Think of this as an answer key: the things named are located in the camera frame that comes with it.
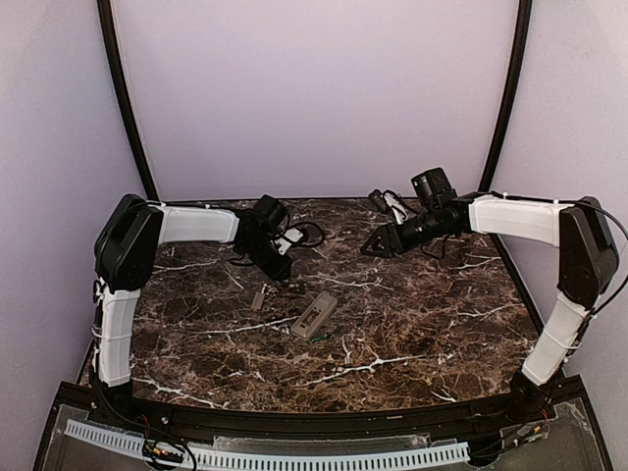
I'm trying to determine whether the grey battery compartment cover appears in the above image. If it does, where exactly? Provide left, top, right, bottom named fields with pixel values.
left=251, top=291, right=265, bottom=312

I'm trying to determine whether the white universal remote control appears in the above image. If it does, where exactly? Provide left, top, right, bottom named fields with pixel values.
left=290, top=291, right=338, bottom=340

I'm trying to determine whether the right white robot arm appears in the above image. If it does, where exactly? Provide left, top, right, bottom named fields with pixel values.
left=361, top=190, right=620, bottom=387

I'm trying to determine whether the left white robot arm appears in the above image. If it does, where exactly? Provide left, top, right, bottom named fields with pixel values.
left=92, top=194, right=304, bottom=388

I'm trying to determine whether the right black camera cable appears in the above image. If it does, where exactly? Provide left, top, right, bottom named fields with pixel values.
left=421, top=235, right=457, bottom=261

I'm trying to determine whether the black camera cable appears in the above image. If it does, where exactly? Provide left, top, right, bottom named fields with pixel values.
left=287, top=221, right=326, bottom=249
left=421, top=235, right=457, bottom=261

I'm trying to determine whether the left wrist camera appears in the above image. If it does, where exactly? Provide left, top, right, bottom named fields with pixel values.
left=273, top=228, right=306, bottom=255

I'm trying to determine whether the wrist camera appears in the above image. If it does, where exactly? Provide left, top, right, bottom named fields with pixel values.
left=368, top=189, right=418, bottom=225
left=273, top=228, right=306, bottom=255

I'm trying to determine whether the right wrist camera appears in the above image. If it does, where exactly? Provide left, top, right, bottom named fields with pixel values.
left=368, top=189, right=418, bottom=225

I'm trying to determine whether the left black camera cable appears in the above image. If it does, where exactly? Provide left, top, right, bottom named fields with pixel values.
left=287, top=221, right=326, bottom=249

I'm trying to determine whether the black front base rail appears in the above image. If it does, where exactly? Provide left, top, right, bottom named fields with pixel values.
left=86, top=392, right=512, bottom=443

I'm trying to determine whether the white slotted cable duct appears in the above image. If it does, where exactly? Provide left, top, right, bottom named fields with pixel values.
left=64, top=419, right=470, bottom=470

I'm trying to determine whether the right black frame post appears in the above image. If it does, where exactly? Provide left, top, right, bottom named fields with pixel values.
left=476, top=0, right=534, bottom=197

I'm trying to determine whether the black frame post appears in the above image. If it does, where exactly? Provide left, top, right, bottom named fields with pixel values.
left=96, top=0, right=159, bottom=200
left=476, top=0, right=534, bottom=197

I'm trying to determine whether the left black frame post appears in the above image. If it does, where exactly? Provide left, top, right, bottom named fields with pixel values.
left=96, top=0, right=159, bottom=200

